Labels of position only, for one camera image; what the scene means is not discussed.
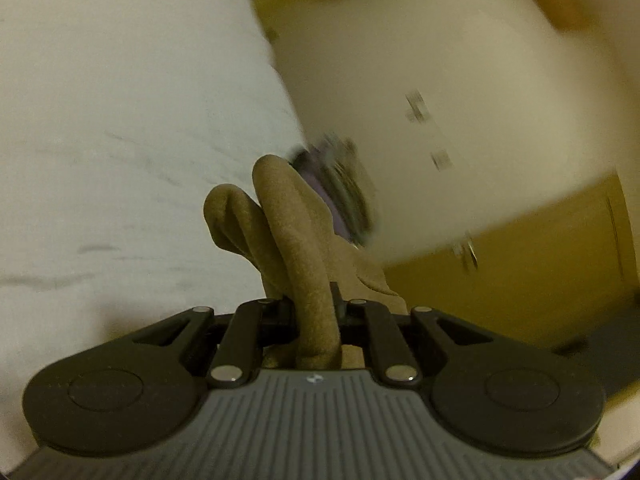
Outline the bed with striped sheet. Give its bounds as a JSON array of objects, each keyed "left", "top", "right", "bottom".
[{"left": 0, "top": 0, "right": 306, "bottom": 461}]

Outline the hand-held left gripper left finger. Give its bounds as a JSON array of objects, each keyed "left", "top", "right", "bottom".
[{"left": 132, "top": 297, "right": 301, "bottom": 388}]

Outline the brown long-sleeved garment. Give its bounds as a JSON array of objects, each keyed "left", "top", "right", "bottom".
[{"left": 202, "top": 155, "right": 408, "bottom": 371}]

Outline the dark purple blurred object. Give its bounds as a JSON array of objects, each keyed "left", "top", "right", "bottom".
[{"left": 290, "top": 132, "right": 378, "bottom": 248}]

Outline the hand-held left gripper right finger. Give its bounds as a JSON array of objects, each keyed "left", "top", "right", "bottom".
[{"left": 330, "top": 282, "right": 496, "bottom": 388}]

